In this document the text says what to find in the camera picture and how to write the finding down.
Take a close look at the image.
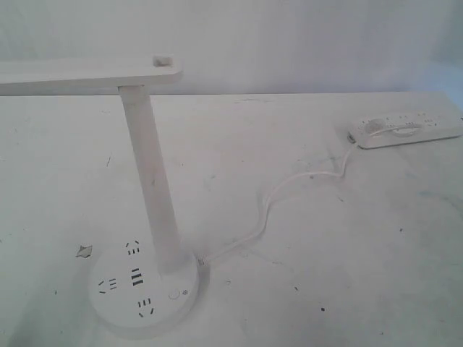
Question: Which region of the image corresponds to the white power strip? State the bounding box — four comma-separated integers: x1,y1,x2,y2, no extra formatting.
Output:
347,111,462,150

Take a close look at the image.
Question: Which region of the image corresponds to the white desk lamp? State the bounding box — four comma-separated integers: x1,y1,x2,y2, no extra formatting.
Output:
1,54,199,338

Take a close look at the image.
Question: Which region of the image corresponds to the white power cord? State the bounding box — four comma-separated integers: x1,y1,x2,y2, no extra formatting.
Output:
197,124,424,267

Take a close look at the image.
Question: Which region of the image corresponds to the torn paper scrap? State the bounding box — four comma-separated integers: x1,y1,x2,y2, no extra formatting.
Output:
75,245,93,259

